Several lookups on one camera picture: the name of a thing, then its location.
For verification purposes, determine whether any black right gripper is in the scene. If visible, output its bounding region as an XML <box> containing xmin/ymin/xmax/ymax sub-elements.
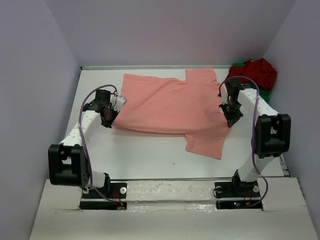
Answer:
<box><xmin>220</xmin><ymin>100</ymin><xmax>244</xmax><ymax>128</ymax></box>

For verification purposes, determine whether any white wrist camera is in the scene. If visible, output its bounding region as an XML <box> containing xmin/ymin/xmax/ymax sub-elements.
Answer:
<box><xmin>110</xmin><ymin>94</ymin><xmax>127</xmax><ymax>112</ymax></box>
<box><xmin>220</xmin><ymin>92</ymin><xmax>228</xmax><ymax>104</ymax></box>

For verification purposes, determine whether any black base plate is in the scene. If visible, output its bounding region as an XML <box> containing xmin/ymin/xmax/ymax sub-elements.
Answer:
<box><xmin>79</xmin><ymin>181</ymin><xmax>128</xmax><ymax>211</ymax></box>
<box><xmin>212</xmin><ymin>181</ymin><xmax>263</xmax><ymax>210</ymax></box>

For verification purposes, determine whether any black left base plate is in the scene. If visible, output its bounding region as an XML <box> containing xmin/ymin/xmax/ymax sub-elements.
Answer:
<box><xmin>79</xmin><ymin>181</ymin><xmax>128</xmax><ymax>211</ymax></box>

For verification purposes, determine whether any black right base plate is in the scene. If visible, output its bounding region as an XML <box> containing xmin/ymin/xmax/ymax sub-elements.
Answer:
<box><xmin>212</xmin><ymin>181</ymin><xmax>263</xmax><ymax>210</ymax></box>

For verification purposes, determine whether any green t shirt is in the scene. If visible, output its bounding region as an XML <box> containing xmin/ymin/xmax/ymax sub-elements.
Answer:
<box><xmin>230</xmin><ymin>60</ymin><xmax>272</xmax><ymax>102</ymax></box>

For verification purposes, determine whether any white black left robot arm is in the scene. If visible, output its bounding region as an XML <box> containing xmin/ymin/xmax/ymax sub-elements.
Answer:
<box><xmin>48</xmin><ymin>88</ymin><xmax>127</xmax><ymax>198</ymax></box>

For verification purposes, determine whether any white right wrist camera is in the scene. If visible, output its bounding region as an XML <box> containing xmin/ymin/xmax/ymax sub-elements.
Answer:
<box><xmin>220</xmin><ymin>92</ymin><xmax>228</xmax><ymax>104</ymax></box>

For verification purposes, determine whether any white foam strip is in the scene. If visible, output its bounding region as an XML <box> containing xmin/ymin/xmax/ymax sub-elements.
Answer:
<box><xmin>126</xmin><ymin>180</ymin><xmax>216</xmax><ymax>212</ymax></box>

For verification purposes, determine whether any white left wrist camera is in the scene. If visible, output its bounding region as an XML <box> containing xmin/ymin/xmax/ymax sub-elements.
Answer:
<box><xmin>110</xmin><ymin>94</ymin><xmax>127</xmax><ymax>112</ymax></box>

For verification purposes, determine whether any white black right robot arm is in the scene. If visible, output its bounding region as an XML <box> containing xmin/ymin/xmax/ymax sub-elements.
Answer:
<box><xmin>213</xmin><ymin>76</ymin><xmax>291</xmax><ymax>199</ymax></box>

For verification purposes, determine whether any pink t shirt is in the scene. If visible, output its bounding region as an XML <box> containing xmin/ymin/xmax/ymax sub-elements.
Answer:
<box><xmin>114</xmin><ymin>68</ymin><xmax>230</xmax><ymax>159</ymax></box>

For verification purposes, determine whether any red t shirt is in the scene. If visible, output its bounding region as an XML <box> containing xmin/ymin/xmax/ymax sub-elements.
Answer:
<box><xmin>226</xmin><ymin>57</ymin><xmax>278</xmax><ymax>91</ymax></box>

